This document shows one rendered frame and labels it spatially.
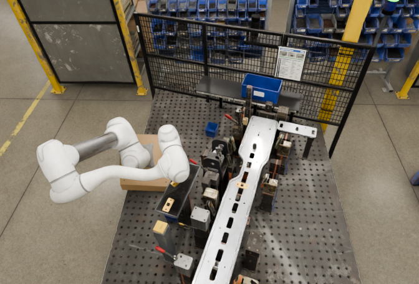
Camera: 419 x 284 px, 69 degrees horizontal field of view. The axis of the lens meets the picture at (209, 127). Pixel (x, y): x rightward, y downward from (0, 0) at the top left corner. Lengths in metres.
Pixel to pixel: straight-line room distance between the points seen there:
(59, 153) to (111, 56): 2.64
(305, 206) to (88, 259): 1.93
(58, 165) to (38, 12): 2.80
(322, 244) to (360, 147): 1.81
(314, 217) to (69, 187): 1.61
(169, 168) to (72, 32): 3.00
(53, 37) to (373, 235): 4.09
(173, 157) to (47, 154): 0.62
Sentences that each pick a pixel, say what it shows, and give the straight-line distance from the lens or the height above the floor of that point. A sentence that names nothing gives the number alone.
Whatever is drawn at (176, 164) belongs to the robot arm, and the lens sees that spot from 1.38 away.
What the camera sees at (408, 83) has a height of 0.22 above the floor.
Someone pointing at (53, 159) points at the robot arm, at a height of 1.58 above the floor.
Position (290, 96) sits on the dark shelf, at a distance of 2.64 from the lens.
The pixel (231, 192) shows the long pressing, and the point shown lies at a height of 1.00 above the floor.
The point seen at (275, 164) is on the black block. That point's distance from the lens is 2.19.
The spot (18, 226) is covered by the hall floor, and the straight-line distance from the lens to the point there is 3.60.
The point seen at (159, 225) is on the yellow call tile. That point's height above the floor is 1.16.
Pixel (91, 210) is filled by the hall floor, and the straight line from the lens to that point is 3.36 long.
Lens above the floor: 2.73
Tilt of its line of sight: 47 degrees down
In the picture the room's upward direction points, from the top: 3 degrees counter-clockwise
